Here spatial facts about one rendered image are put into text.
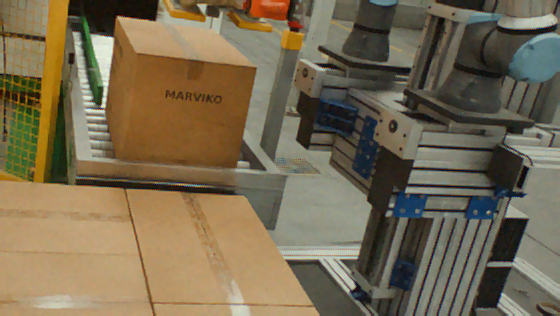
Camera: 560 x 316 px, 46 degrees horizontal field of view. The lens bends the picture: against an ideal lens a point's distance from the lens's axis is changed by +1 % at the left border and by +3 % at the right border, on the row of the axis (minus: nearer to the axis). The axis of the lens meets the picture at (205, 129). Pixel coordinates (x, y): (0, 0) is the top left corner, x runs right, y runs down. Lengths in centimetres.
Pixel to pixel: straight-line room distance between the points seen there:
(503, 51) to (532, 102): 52
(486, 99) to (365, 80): 51
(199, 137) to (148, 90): 24
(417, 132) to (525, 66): 27
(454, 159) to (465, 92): 17
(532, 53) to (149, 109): 109
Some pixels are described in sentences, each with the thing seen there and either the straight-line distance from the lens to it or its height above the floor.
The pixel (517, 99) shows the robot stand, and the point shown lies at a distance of 207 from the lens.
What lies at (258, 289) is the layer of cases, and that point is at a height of 54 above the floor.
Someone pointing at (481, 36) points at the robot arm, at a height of 122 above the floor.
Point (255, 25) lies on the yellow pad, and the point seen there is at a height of 112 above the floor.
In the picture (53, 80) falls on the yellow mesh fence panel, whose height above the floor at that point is 64.
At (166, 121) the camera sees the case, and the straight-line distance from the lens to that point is 207.
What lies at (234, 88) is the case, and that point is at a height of 87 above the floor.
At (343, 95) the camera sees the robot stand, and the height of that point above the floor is 92.
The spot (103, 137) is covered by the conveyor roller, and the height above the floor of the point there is 54.
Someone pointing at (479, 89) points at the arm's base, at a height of 109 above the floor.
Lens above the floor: 138
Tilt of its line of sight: 18 degrees down
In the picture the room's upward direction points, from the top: 11 degrees clockwise
